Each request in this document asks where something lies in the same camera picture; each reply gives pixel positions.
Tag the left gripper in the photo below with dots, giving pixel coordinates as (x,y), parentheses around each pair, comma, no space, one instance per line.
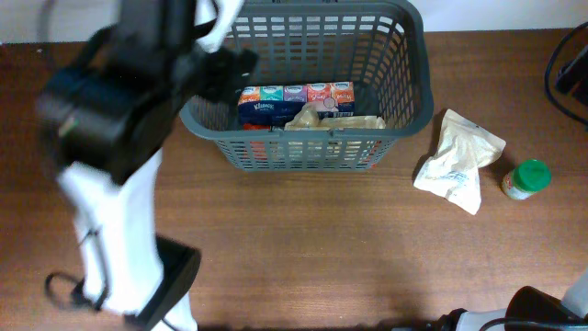
(228,74)

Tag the blue tissue box pack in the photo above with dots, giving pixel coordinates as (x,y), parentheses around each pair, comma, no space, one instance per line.
(277,105)

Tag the orange pasta package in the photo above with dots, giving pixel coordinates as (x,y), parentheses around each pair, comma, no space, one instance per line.
(332,150)

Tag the beige snack bag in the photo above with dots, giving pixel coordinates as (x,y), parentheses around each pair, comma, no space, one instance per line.
(308,120)

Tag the cream paper pouch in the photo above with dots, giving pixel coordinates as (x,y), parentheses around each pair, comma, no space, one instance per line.
(453,171)

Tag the green lid spice jar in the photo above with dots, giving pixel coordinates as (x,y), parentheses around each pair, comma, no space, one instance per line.
(526,179)

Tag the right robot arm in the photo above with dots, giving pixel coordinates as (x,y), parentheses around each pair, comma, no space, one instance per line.
(529,310)

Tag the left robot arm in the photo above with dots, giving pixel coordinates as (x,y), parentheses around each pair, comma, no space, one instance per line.
(105,117)

